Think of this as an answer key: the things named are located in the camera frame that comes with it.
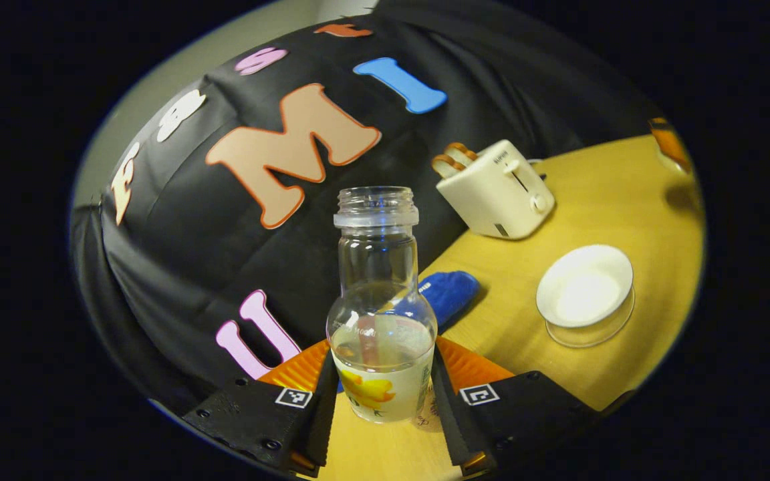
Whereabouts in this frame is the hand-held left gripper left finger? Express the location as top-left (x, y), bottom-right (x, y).
top-left (182, 339), bottom-right (339, 478)

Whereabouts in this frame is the cream toaster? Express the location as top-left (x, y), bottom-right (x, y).
top-left (436, 140), bottom-right (556, 240)

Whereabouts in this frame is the white teacup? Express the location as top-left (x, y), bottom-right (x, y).
top-left (536, 245), bottom-right (635, 329)

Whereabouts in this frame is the white saucer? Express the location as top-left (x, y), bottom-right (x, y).
top-left (545, 287), bottom-right (636, 349)

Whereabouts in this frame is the blue towel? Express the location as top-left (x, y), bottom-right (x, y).
top-left (385, 271), bottom-right (479, 328)

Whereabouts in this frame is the black backdrop cloth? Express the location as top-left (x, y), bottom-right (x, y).
top-left (71, 0), bottom-right (666, 415)

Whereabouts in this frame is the round brown coaster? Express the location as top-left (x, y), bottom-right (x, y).
top-left (414, 384), bottom-right (443, 432)

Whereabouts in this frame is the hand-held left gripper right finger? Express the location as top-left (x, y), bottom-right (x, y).
top-left (428, 336), bottom-right (603, 476)

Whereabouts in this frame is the clear plastic water bottle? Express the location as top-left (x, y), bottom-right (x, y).
top-left (326, 186), bottom-right (438, 424)

